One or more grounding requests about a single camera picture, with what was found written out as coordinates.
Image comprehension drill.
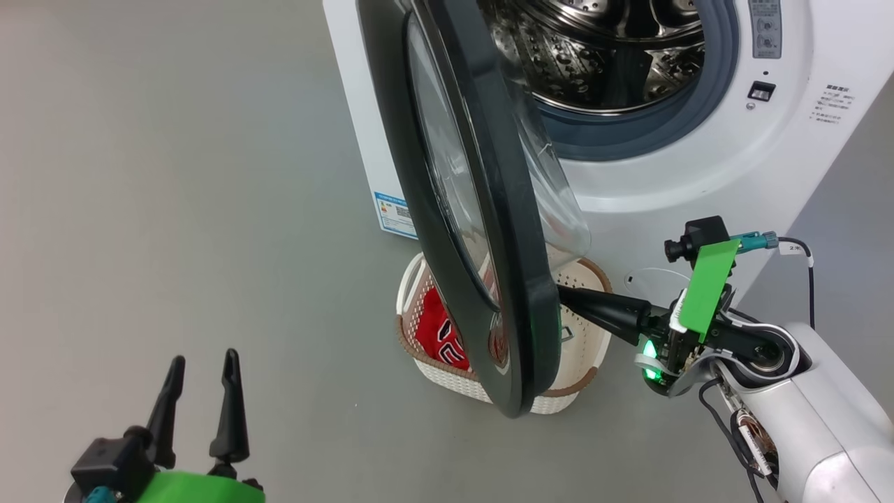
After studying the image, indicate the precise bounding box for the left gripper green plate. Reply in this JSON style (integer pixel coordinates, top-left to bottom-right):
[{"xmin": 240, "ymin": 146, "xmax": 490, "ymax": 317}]
[{"xmin": 133, "ymin": 349, "xmax": 266, "ymax": 503}]

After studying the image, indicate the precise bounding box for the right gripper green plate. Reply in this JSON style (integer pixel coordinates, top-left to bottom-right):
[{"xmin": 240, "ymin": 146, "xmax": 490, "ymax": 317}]
[{"xmin": 557, "ymin": 240, "xmax": 741, "ymax": 398}]

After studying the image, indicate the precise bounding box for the black round glass washer door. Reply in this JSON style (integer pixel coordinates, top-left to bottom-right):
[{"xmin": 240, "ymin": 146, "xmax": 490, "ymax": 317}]
[{"xmin": 355, "ymin": 0, "xmax": 592, "ymax": 418}]

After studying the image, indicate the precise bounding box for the red jersey black lettering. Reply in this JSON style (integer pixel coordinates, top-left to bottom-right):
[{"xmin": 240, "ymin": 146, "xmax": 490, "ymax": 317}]
[{"xmin": 415, "ymin": 286, "xmax": 470, "ymax": 371}]

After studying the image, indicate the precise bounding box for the white front-load washing machine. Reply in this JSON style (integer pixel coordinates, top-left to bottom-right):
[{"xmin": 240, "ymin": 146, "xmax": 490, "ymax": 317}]
[{"xmin": 323, "ymin": 0, "xmax": 894, "ymax": 308}]

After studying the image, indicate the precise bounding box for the cream laundry basket brown rim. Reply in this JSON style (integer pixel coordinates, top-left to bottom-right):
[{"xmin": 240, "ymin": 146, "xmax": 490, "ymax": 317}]
[{"xmin": 395, "ymin": 251, "xmax": 614, "ymax": 415}]

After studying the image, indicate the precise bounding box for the blue energy label sticker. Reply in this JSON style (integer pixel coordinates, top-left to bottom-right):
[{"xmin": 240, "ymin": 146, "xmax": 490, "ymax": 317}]
[{"xmin": 373, "ymin": 192, "xmax": 418, "ymax": 240}]

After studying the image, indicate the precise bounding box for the grey warning sticker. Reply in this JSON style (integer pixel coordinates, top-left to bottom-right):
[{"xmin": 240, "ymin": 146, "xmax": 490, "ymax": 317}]
[{"xmin": 747, "ymin": 0, "xmax": 783, "ymax": 59}]

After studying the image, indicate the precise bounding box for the right camera cable teal connector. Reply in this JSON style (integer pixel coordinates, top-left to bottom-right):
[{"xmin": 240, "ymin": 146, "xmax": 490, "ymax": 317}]
[{"xmin": 730, "ymin": 231, "xmax": 816, "ymax": 329}]

